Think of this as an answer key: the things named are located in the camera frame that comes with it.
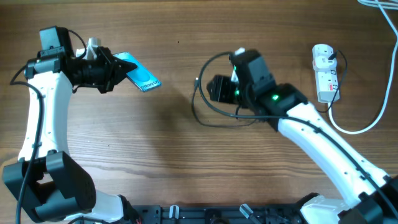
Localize right camera black cable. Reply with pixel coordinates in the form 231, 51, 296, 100
197, 51, 398, 212

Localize left camera black cable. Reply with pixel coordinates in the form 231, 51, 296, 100
9, 63, 44, 224

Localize black USB charging cable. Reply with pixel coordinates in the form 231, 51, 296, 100
191, 49, 348, 129

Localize white USB charger plug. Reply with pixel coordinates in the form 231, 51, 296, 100
313, 55, 337, 72

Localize white cables at corner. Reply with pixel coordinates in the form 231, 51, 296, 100
356, 0, 398, 11

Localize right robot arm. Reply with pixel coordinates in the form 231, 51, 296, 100
204, 49, 397, 223

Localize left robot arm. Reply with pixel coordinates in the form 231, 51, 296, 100
2, 26, 141, 223

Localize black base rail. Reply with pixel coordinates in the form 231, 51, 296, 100
133, 204, 306, 224

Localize white power strip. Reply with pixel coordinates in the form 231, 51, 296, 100
312, 44, 340, 103

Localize camera black cable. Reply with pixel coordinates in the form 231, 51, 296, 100
197, 51, 398, 212
9, 63, 44, 224

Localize light blue smartphone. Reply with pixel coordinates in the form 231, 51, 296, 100
114, 52, 162, 92

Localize white power strip cord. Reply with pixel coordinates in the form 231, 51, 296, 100
328, 0, 398, 135

